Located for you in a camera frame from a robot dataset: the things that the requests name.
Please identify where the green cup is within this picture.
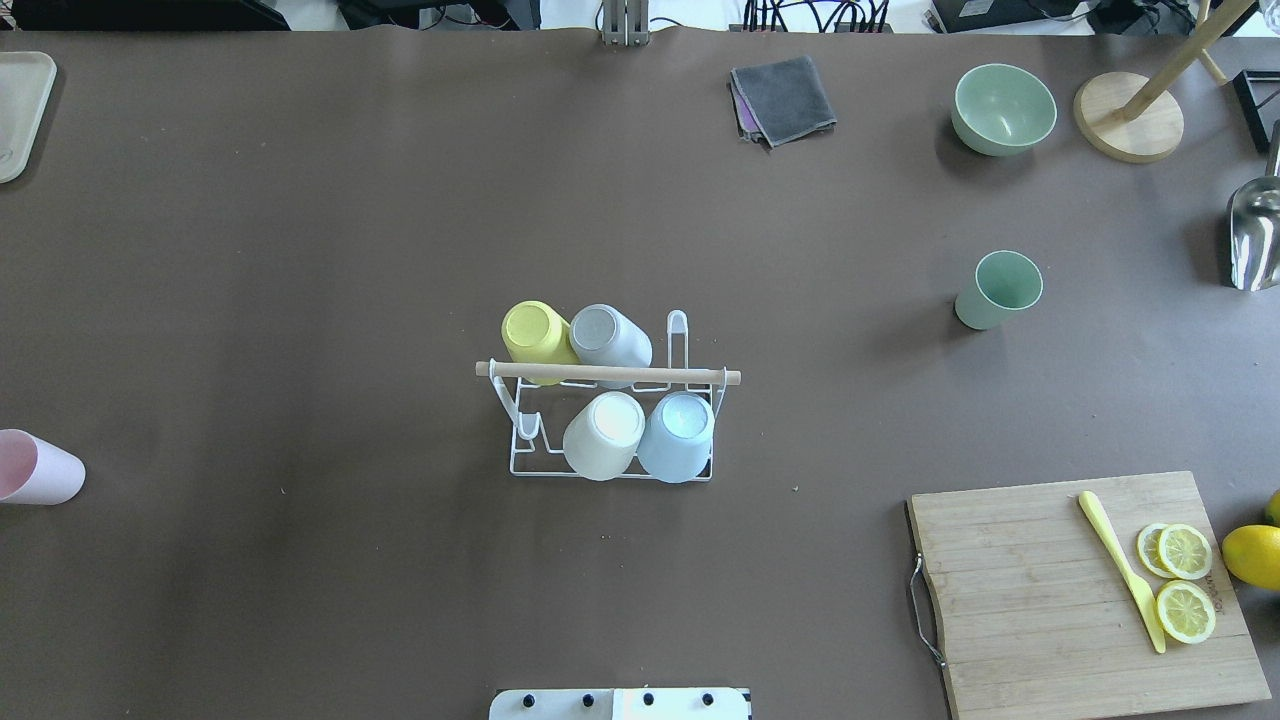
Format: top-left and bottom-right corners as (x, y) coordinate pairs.
(954, 250), (1044, 331)

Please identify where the pink cup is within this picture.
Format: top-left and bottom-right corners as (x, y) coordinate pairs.
(1, 429), (86, 506)

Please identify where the grey cup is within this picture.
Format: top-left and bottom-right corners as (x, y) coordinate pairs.
(570, 304), (652, 368)

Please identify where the cream white cup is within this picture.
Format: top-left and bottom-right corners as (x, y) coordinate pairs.
(563, 391), (646, 480)

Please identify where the light blue cup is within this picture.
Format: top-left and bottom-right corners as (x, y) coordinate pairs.
(636, 392), (716, 484)

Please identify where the yellow cup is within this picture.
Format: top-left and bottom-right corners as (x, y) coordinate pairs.
(500, 300), (580, 365)

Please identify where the grey folded cloth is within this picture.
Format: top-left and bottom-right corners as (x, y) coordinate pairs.
(728, 55), (837, 149)

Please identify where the green bowl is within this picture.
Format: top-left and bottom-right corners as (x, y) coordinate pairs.
(951, 63), (1059, 158)

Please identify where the wooden cutting board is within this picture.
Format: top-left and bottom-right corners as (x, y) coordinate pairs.
(908, 471), (1271, 719)

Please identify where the wooden mug tree stand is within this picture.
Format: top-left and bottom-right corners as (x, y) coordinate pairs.
(1071, 1), (1256, 164)

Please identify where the yellow plastic knife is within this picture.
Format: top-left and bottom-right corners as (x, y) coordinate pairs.
(1078, 489), (1167, 653)

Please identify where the lemon slice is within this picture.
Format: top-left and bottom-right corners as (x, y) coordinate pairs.
(1155, 580), (1217, 644)
(1155, 524), (1213, 582)

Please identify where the metal scoop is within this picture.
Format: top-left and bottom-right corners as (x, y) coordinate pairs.
(1228, 123), (1279, 291)

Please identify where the whole yellow lemon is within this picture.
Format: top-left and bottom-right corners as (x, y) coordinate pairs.
(1220, 524), (1279, 592)

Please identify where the cream plastic tray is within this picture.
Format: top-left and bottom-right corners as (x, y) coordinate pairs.
(1, 51), (58, 184)

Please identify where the white wire cup holder rack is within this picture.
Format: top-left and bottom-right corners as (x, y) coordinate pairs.
(475, 310), (742, 482)

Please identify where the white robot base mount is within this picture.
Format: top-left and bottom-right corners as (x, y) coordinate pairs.
(488, 687), (753, 719)

